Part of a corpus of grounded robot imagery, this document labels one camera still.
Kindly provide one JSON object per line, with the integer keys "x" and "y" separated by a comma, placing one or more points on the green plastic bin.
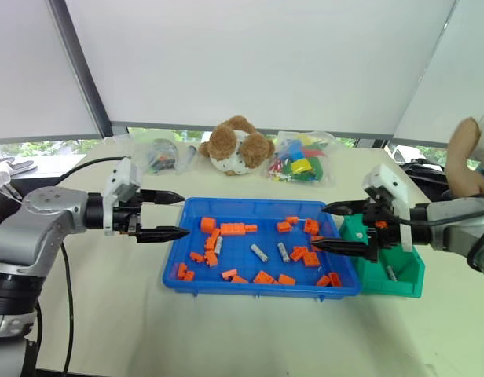
{"x": 403, "y": 271}

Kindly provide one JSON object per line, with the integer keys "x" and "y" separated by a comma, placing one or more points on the bag of colourful bricks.
{"x": 301, "y": 159}

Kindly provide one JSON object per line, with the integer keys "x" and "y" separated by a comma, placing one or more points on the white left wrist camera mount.
{"x": 122, "y": 173}

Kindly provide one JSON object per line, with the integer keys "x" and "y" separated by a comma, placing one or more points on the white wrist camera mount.
{"x": 122, "y": 173}
{"x": 389, "y": 182}

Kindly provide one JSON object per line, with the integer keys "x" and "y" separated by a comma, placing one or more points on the dark grey window post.
{"x": 79, "y": 63}

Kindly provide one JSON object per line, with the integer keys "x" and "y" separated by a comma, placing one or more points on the orange building block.
{"x": 316, "y": 237}
{"x": 323, "y": 280}
{"x": 298, "y": 253}
{"x": 181, "y": 270}
{"x": 283, "y": 226}
{"x": 189, "y": 275}
{"x": 311, "y": 259}
{"x": 292, "y": 220}
{"x": 239, "y": 279}
{"x": 263, "y": 277}
{"x": 211, "y": 258}
{"x": 250, "y": 228}
{"x": 287, "y": 279}
{"x": 229, "y": 273}
{"x": 211, "y": 240}
{"x": 196, "y": 257}
{"x": 311, "y": 226}
{"x": 335, "y": 279}

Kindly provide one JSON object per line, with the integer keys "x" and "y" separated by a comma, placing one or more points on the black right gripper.
{"x": 385, "y": 233}

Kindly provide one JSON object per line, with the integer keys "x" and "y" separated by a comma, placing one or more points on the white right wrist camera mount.
{"x": 389, "y": 182}

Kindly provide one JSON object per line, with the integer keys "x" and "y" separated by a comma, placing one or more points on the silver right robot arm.
{"x": 450, "y": 225}

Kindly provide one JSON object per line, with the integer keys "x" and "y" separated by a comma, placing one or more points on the clear bag of dark parts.
{"x": 159, "y": 155}

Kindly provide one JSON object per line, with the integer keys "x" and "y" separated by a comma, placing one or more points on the brown and white plush bear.
{"x": 234, "y": 145}

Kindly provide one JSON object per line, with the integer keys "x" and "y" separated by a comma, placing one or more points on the grey window frame rail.
{"x": 265, "y": 129}

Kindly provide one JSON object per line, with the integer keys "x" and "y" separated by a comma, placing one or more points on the blue plastic tray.
{"x": 242, "y": 259}

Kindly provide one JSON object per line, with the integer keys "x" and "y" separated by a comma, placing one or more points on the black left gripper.
{"x": 124, "y": 220}

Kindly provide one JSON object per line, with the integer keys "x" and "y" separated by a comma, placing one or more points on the small clear plastic bag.
{"x": 188, "y": 157}

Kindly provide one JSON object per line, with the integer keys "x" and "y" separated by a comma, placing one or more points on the rounded orange block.
{"x": 207, "y": 224}

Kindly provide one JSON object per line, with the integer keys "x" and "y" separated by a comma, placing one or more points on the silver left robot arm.
{"x": 34, "y": 224}

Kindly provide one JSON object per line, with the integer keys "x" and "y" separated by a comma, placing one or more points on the black bag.
{"x": 426, "y": 180}

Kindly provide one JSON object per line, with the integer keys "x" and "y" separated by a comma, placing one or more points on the long orange block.
{"x": 231, "y": 229}

